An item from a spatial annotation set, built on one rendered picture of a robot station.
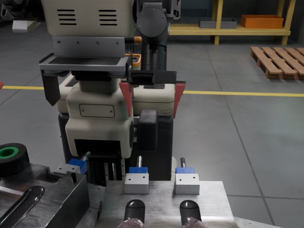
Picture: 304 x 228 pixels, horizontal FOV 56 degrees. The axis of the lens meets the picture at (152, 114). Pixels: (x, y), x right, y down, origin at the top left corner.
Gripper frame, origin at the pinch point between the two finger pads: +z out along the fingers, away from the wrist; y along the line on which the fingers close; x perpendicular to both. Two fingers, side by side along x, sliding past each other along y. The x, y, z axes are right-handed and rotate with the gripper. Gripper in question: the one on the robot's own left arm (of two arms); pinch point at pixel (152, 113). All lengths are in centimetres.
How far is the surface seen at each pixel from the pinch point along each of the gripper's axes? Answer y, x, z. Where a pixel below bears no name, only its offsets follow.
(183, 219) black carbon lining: 7.3, -7.7, 20.1
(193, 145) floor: 24, 172, 24
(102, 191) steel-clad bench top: -11.9, 5.6, 19.2
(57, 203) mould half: -16.6, -10.4, 17.5
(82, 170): -17.6, 7.6, 14.8
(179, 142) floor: 13, 176, 23
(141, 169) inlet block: -2.2, 2.6, 13.0
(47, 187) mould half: -20.1, -7.0, 15.5
